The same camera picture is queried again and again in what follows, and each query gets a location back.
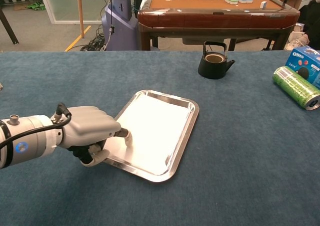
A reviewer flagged person in black clothes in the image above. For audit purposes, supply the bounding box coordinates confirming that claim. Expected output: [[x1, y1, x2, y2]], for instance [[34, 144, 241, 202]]
[[298, 0, 320, 51]]

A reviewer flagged black table leg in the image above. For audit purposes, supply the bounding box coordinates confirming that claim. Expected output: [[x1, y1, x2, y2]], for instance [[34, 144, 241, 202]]
[[0, 8, 20, 45]]

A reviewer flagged black cable bundle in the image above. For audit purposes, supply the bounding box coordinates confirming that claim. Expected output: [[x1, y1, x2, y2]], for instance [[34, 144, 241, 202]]
[[79, 25, 108, 52]]

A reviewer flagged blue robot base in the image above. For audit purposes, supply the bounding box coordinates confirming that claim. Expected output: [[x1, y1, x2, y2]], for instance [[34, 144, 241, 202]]
[[101, 0, 140, 51]]

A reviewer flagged black cast iron teapot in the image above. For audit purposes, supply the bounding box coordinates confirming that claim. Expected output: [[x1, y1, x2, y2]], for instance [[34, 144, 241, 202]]
[[197, 41, 236, 80]]

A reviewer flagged silver metal tray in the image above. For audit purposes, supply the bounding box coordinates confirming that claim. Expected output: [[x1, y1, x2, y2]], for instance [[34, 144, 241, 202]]
[[103, 89, 200, 183]]

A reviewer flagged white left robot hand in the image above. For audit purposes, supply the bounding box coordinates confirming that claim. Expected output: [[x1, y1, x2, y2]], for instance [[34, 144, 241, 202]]
[[61, 105, 133, 167]]

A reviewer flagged brown mahjong table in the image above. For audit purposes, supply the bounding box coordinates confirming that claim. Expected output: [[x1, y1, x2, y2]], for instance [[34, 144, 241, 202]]
[[137, 0, 301, 52]]

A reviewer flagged blue Oreo cookie box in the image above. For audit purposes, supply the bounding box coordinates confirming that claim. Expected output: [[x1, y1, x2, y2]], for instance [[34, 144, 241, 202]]
[[285, 46, 320, 89]]

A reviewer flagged wooden pole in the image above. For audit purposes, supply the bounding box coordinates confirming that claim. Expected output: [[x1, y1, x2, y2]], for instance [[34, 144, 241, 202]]
[[76, 0, 86, 38]]

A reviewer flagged green drink can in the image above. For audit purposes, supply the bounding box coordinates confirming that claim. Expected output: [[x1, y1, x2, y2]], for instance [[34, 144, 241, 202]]
[[272, 66, 320, 111]]

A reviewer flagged white sneaker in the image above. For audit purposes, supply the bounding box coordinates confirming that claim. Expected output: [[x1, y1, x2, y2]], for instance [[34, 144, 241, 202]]
[[284, 34, 311, 51]]

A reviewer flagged blue felt table cover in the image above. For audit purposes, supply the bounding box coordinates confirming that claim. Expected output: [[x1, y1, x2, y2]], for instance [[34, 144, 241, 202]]
[[0, 50, 320, 226]]

